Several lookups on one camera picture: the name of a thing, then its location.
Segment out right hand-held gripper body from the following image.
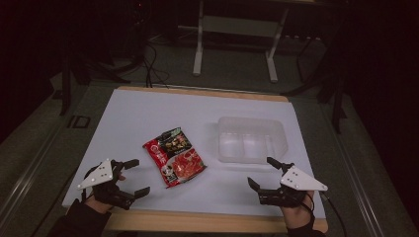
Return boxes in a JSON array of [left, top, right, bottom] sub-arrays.
[[257, 161, 329, 208]]

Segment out person's left hand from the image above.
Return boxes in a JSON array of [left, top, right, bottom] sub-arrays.
[[83, 166, 127, 215]]

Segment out clear plastic container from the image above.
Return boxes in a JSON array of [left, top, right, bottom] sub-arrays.
[[216, 116, 289, 165]]

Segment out black floor cables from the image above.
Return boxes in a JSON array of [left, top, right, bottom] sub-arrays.
[[139, 33, 172, 89]]

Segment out black tripod stand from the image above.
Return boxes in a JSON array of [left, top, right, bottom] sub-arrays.
[[280, 19, 350, 134], [58, 19, 132, 117]]

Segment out white metal stand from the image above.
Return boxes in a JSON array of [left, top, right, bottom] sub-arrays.
[[192, 0, 291, 84]]

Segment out black cable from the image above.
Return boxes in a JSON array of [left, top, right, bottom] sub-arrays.
[[319, 191, 348, 237]]

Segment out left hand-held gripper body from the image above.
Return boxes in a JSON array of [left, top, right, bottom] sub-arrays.
[[77, 158, 136, 211]]

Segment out red and black snack packet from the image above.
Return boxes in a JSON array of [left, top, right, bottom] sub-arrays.
[[142, 126, 208, 190]]

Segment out person's right hand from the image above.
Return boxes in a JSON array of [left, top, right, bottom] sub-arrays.
[[280, 191, 315, 231]]

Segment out white table mat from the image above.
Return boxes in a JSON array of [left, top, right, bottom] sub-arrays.
[[61, 88, 327, 219]]

